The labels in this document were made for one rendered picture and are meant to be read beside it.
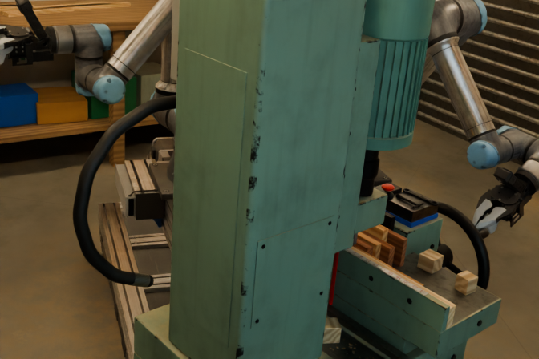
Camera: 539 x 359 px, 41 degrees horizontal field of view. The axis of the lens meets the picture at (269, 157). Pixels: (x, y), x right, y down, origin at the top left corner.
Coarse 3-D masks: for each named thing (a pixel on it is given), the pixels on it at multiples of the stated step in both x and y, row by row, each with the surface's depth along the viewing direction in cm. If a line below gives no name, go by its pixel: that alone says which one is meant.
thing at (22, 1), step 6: (18, 0) 183; (24, 0) 182; (18, 6) 183; (24, 6) 182; (30, 6) 183; (24, 12) 183; (30, 12) 184; (30, 18) 185; (36, 18) 185; (30, 24) 185; (36, 24) 186; (36, 30) 187; (42, 30) 188; (36, 36) 190; (42, 36) 188
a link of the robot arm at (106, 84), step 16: (160, 0) 191; (160, 16) 190; (144, 32) 189; (160, 32) 191; (128, 48) 189; (144, 48) 190; (112, 64) 189; (128, 64) 189; (96, 80) 188; (112, 80) 186; (128, 80) 192; (96, 96) 188; (112, 96) 188
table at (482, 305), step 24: (408, 264) 160; (336, 288) 157; (360, 288) 151; (432, 288) 151; (480, 288) 153; (384, 312) 147; (456, 312) 144; (480, 312) 145; (408, 336) 143; (432, 336) 138; (456, 336) 142
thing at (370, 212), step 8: (376, 192) 153; (360, 200) 149; (368, 200) 149; (376, 200) 151; (384, 200) 153; (360, 208) 148; (368, 208) 150; (376, 208) 152; (384, 208) 154; (360, 216) 149; (368, 216) 151; (376, 216) 153; (360, 224) 150; (368, 224) 152; (376, 224) 154
